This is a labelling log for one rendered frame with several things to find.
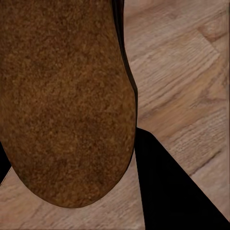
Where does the sandal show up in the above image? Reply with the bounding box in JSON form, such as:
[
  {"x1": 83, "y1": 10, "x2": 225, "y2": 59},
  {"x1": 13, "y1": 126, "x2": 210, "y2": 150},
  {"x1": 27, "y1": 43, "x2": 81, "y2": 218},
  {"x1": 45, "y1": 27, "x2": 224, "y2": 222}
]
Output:
[{"x1": 0, "y1": 0, "x2": 138, "y2": 208}]

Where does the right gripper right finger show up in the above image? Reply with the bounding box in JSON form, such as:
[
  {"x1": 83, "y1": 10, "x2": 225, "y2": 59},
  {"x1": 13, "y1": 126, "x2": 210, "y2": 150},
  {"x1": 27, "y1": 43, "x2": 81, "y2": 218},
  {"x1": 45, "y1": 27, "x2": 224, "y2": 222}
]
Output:
[{"x1": 135, "y1": 127, "x2": 230, "y2": 230}]

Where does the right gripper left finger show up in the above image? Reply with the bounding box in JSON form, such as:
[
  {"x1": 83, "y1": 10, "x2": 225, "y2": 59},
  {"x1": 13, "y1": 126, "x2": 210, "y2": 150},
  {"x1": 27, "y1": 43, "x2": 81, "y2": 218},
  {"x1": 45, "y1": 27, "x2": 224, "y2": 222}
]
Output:
[{"x1": 0, "y1": 142, "x2": 12, "y2": 184}]

